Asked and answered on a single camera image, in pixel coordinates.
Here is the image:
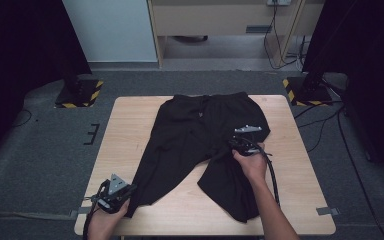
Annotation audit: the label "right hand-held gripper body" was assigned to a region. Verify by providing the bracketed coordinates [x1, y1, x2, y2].
[228, 124, 265, 157]

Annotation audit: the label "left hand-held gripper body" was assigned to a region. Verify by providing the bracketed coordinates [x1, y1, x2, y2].
[91, 173, 138, 215]

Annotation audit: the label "black pants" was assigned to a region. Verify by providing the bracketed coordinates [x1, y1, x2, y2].
[125, 91, 272, 224]

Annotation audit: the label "person's right hand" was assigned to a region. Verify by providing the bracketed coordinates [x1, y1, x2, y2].
[231, 142, 269, 184]

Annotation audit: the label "person's left hand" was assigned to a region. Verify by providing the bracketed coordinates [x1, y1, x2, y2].
[87, 197, 131, 240]

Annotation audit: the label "grey tape strip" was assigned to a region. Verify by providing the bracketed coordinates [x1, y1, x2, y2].
[315, 206, 342, 217]
[69, 206, 93, 220]

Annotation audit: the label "black floor tape mark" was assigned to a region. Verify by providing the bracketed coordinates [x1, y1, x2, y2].
[82, 122, 101, 146]

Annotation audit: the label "black striped stand base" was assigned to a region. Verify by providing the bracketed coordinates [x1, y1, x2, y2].
[281, 75, 334, 108]
[54, 78, 105, 110]

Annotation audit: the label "white power socket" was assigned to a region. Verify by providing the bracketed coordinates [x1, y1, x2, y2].
[266, 0, 293, 7]

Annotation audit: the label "black curtain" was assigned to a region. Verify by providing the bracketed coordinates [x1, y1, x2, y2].
[300, 0, 384, 193]
[0, 0, 93, 169]

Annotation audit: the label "white panel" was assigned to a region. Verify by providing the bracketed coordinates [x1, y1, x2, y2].
[61, 0, 159, 64]

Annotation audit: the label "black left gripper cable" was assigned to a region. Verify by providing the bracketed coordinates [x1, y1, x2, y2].
[82, 191, 102, 240]

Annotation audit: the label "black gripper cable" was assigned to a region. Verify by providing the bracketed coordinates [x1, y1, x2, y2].
[82, 191, 102, 240]
[243, 135, 281, 207]

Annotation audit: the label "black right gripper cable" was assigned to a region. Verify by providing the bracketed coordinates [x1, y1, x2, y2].
[243, 135, 281, 207]

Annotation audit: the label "black hanging cable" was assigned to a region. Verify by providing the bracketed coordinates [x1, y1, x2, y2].
[262, 0, 298, 71]

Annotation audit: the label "thin black floor cable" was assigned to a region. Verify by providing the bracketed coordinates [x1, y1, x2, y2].
[12, 108, 34, 129]

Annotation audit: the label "long black floor cable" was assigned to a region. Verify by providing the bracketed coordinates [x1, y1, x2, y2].
[335, 105, 384, 240]

